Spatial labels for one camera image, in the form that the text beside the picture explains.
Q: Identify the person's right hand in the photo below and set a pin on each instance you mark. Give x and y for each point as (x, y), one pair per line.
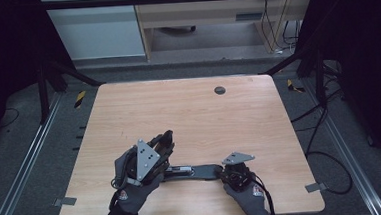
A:
(251, 204)

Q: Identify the dark round table grommet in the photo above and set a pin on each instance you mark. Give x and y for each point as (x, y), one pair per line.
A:
(220, 90)

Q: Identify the person's left hand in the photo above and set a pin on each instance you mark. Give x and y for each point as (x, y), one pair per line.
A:
(134, 196)

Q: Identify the white cabinet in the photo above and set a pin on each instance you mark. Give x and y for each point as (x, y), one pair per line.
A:
(97, 29)

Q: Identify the small black table bracket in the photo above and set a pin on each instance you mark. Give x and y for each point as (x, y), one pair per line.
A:
(83, 127)
(79, 137)
(76, 148)

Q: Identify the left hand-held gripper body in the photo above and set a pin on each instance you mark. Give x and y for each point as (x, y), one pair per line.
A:
(145, 160)

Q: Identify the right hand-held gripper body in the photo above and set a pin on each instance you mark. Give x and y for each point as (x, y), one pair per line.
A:
(237, 171)

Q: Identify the grey tape piece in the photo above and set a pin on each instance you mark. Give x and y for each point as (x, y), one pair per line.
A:
(64, 201)
(315, 187)

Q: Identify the black curtain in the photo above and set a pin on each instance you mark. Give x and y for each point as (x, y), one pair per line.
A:
(362, 60)
(5, 58)

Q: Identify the black frame strut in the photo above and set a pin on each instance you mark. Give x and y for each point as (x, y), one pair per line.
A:
(73, 74)
(289, 61)

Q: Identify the black stapler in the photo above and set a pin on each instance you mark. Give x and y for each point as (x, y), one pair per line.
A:
(202, 172)

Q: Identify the light wooden desk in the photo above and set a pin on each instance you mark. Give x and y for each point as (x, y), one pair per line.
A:
(206, 13)

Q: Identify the yellow black striped tape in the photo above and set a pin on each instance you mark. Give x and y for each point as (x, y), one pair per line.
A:
(80, 99)

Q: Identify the aluminium floor rail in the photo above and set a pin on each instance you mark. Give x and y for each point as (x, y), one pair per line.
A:
(348, 151)
(31, 154)

